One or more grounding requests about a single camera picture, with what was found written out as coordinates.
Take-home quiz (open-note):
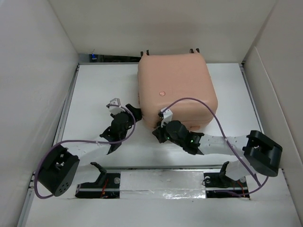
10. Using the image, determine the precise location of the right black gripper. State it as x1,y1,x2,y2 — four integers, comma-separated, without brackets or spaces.
151,119,184,148

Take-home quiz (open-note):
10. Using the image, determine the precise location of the pink suitcase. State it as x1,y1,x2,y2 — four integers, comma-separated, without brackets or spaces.
138,49,218,131

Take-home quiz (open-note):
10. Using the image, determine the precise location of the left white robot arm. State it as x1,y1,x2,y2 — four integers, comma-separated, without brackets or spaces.
34,104,142,199

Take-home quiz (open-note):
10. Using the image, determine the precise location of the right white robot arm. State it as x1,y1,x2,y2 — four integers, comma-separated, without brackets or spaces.
152,121,283,186

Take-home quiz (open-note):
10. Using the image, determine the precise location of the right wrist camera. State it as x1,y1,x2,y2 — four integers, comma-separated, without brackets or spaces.
158,107,173,127

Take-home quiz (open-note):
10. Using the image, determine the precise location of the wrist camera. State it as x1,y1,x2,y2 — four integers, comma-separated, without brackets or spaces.
106,98,123,115
158,107,173,127

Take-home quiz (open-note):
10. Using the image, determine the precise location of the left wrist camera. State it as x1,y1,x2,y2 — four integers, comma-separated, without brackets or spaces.
106,98,123,115

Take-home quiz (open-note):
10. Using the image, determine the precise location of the aluminium frame rail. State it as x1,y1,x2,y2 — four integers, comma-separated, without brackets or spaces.
47,163,251,170

